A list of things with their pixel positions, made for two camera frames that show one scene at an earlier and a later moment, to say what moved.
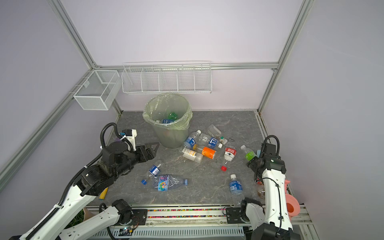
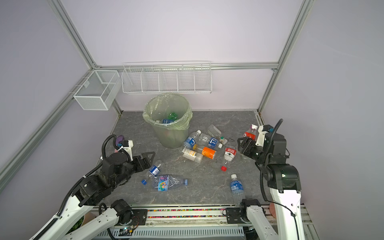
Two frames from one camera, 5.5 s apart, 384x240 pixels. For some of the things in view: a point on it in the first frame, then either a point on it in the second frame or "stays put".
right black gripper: [253, 163] -> [249, 145]
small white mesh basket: [99, 90] stays put
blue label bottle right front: [236, 190] stays put
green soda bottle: [172, 116] stays put
